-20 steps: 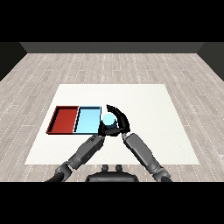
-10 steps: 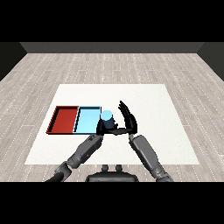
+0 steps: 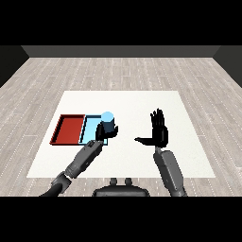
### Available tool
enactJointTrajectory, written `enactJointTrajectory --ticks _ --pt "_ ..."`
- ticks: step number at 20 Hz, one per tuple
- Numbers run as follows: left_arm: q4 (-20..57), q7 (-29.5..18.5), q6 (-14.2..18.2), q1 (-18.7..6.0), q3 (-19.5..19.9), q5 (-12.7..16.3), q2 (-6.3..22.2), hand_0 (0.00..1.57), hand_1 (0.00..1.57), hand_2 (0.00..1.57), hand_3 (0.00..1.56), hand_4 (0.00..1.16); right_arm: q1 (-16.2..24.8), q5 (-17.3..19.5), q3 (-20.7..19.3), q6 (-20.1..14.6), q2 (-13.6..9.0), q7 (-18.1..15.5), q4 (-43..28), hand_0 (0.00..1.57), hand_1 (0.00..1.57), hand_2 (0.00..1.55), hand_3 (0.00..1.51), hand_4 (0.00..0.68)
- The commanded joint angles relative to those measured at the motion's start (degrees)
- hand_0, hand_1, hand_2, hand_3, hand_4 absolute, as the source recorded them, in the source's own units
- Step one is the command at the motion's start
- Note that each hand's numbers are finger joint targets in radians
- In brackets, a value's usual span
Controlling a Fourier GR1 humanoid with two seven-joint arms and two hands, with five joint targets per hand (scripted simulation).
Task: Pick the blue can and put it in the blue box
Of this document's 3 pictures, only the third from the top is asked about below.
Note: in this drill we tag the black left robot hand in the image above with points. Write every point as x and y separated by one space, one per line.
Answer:
101 133

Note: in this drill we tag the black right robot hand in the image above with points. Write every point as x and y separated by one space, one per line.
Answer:
159 133

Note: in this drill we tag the blue can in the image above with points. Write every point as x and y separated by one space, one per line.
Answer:
108 123

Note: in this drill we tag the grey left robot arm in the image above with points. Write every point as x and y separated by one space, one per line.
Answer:
80 160

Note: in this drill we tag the light blue shallow open box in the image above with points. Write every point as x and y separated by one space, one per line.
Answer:
89 129

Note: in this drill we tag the red shallow open box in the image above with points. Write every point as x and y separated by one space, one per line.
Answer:
68 129

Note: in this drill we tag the dark grey robot body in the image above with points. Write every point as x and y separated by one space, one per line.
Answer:
121 190

